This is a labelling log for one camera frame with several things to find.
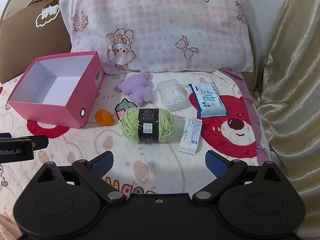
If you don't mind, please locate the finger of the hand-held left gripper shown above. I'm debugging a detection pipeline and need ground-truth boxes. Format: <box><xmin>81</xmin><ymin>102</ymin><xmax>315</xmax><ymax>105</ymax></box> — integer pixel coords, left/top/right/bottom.
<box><xmin>15</xmin><ymin>134</ymin><xmax>49</xmax><ymax>152</ymax></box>

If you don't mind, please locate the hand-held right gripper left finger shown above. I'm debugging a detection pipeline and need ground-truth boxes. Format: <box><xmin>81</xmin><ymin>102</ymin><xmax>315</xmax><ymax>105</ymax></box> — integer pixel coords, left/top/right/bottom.
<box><xmin>32</xmin><ymin>151</ymin><xmax>128</xmax><ymax>204</ymax></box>

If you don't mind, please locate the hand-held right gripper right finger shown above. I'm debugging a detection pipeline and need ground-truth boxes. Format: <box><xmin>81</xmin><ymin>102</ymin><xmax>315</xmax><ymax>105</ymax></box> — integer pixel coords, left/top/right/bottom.
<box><xmin>192</xmin><ymin>150</ymin><xmax>288</xmax><ymax>203</ymax></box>

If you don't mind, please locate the pink cardboard box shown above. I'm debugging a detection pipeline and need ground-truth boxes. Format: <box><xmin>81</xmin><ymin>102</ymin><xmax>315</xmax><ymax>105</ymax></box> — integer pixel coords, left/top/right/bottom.
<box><xmin>7</xmin><ymin>51</ymin><xmax>105</xmax><ymax>129</ymax></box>

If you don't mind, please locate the white tissue packet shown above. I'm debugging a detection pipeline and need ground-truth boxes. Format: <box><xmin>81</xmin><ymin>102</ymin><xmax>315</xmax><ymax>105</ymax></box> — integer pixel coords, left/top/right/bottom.
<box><xmin>178</xmin><ymin>117</ymin><xmax>203</xmax><ymax>155</ymax></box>

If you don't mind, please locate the green yarn ball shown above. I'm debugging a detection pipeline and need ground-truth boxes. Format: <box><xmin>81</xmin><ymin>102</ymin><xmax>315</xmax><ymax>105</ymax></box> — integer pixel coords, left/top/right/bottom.
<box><xmin>119</xmin><ymin>107</ymin><xmax>175</xmax><ymax>144</ymax></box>

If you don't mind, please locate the blue wet wipes packet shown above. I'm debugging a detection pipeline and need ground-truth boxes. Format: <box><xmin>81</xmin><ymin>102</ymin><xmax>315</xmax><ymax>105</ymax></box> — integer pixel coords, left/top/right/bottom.
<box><xmin>188</xmin><ymin>82</ymin><xmax>228</xmax><ymax>118</ymax></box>

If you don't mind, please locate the clear floss pick box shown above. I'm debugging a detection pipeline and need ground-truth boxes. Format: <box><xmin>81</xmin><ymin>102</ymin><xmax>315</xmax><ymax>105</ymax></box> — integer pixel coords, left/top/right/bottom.
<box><xmin>157</xmin><ymin>79</ymin><xmax>188</xmax><ymax>111</ymax></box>

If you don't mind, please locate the purple plush toy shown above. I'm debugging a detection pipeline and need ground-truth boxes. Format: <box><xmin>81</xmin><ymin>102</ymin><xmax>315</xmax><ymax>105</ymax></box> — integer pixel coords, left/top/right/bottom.
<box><xmin>114</xmin><ymin>70</ymin><xmax>153</xmax><ymax>107</ymax></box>

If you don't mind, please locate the orange makeup sponge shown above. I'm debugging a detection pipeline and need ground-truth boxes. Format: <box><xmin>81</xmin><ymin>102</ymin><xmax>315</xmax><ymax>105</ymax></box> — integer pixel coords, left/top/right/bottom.
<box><xmin>95</xmin><ymin>109</ymin><xmax>113</xmax><ymax>125</ymax></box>

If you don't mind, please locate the brown pillow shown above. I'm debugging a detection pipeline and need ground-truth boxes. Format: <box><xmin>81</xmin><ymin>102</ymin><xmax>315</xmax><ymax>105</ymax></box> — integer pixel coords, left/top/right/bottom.
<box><xmin>0</xmin><ymin>0</ymin><xmax>73</xmax><ymax>84</ymax></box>

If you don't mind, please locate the gold curtain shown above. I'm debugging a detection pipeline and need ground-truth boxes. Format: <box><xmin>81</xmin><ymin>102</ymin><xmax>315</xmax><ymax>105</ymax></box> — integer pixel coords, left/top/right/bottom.
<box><xmin>256</xmin><ymin>0</ymin><xmax>320</xmax><ymax>240</ymax></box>

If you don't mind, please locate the pink checked pillow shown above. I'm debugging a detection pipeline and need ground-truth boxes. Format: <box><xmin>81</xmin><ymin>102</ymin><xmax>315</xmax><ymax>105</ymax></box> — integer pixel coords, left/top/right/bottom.
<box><xmin>59</xmin><ymin>0</ymin><xmax>255</xmax><ymax>75</ymax></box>

